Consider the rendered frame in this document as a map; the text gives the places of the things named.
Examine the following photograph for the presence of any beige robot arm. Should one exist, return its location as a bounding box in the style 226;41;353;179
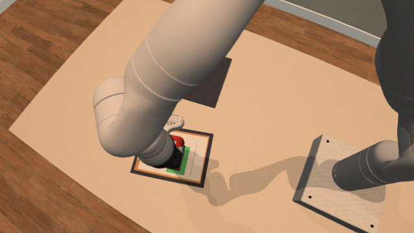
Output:
93;0;414;191

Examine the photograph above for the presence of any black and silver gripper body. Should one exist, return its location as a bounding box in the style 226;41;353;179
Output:
138;115;184;169

